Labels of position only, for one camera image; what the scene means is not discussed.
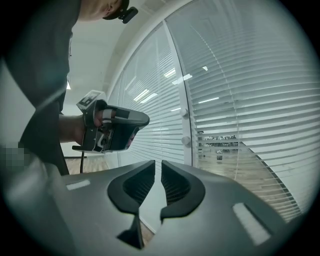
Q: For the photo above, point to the person's left hand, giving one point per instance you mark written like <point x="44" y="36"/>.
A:
<point x="100" y="117"/>

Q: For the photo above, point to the person's dark shirt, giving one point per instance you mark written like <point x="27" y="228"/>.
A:
<point x="42" y="62"/>

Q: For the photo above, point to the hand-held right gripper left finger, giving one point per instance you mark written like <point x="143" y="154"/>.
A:
<point x="117" y="193"/>

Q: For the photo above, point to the person's head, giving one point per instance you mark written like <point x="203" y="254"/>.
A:
<point x="100" y="8"/>

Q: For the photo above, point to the person's left forearm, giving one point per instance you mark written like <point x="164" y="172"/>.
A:
<point x="71" y="128"/>

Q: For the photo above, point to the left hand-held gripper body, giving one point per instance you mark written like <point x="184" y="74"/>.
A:
<point x="120" y="136"/>

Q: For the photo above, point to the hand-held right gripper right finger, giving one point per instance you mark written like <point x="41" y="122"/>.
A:
<point x="196" y="193"/>

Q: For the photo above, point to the white round blinds knob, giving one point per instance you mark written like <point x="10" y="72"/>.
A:
<point x="185" y="111"/>
<point x="186" y="141"/>

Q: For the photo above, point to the wide white window blinds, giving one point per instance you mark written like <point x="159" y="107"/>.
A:
<point x="250" y="100"/>

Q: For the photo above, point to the black head-mounted camera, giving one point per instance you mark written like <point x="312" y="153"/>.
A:
<point x="128" y="15"/>

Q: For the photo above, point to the narrow white window blinds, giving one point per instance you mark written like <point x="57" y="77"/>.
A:
<point x="155" y="100"/>

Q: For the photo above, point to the white window frame post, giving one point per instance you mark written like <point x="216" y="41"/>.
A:
<point x="181" y="82"/>

